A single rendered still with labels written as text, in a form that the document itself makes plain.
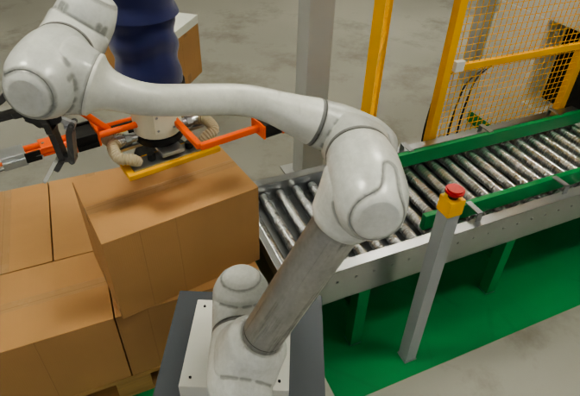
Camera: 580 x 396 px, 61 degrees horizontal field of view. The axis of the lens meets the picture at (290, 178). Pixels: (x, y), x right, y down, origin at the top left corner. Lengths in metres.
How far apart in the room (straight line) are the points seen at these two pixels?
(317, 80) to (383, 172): 2.27
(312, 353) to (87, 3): 1.18
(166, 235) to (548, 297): 2.13
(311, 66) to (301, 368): 1.91
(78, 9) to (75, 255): 1.57
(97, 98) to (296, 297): 0.54
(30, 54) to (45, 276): 1.60
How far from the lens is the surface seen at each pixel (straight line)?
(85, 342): 2.13
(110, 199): 1.92
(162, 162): 1.74
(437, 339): 2.69
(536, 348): 2.85
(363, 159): 0.85
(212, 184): 1.92
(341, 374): 2.48
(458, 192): 1.83
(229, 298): 1.31
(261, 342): 1.15
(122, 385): 2.41
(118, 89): 0.81
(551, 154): 3.23
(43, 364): 2.20
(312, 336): 1.67
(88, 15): 0.91
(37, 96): 0.77
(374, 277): 2.22
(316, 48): 2.98
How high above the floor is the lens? 2.11
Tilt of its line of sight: 37 degrees down
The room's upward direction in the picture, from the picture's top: 2 degrees clockwise
